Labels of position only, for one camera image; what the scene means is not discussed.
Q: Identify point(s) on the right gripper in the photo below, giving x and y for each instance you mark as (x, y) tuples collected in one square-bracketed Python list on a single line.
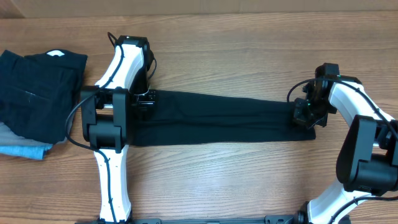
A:
[(302, 113)]

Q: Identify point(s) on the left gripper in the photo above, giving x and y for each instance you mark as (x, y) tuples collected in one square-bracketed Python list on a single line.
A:
[(152, 99)]

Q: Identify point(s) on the black t-shirt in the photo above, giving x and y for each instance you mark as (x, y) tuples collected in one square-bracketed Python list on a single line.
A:
[(182, 118)]

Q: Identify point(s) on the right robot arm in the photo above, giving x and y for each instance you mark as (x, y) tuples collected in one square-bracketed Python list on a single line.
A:
[(366, 167)]

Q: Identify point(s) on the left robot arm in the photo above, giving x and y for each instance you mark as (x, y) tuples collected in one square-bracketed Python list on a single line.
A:
[(107, 116)]

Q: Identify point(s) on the folded black garment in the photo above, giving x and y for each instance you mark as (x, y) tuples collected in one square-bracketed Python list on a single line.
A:
[(38, 93)]

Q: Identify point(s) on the folded blue garment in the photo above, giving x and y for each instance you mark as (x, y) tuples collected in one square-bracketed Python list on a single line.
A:
[(30, 152)]

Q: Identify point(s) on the folded grey garment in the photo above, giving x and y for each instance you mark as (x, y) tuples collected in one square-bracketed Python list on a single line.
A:
[(12, 137)]

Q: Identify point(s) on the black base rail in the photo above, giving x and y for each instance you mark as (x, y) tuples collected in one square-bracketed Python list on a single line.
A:
[(268, 219)]

